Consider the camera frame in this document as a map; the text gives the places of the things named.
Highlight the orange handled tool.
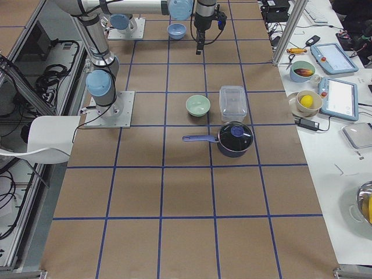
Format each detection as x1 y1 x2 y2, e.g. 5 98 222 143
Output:
286 48 307 54

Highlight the beige bowl with lemon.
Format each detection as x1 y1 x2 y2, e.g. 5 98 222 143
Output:
295 90 323 114

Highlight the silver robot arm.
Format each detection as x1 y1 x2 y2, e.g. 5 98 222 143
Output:
100 1 227 55
56 1 169 119

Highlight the clear plastic food container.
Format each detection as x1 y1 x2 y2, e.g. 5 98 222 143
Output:
219 85 248 122

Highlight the aluminium frame post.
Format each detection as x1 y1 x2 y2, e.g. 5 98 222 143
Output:
272 0 307 66

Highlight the far blue teach pendant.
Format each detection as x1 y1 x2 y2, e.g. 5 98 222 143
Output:
310 43 359 74

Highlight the black power adapter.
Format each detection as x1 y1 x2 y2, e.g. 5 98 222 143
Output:
295 118 319 131

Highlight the steel mixing bowl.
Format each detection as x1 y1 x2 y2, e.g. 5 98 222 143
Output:
349 181 371 225

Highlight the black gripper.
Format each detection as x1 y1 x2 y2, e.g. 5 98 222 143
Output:
194 12 217 55

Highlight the blue saucepan with lid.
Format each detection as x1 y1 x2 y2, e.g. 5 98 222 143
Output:
182 121 253 158

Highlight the green bowl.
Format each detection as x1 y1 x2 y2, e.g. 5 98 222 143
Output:
185 95 210 117

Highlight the white chair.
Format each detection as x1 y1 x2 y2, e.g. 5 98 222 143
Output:
1 116 80 164

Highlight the yellow lemon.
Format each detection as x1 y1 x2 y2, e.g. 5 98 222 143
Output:
299 95 313 108

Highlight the blue bowl with fruit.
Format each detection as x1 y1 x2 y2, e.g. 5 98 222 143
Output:
289 60 315 83

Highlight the blue teach pendant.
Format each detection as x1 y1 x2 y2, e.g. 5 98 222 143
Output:
318 77 359 121
310 43 359 74

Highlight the near blue teach pendant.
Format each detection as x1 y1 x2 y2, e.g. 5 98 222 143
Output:
318 77 359 121

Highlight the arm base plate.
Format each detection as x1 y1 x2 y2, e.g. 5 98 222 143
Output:
108 15 145 41
84 91 135 128

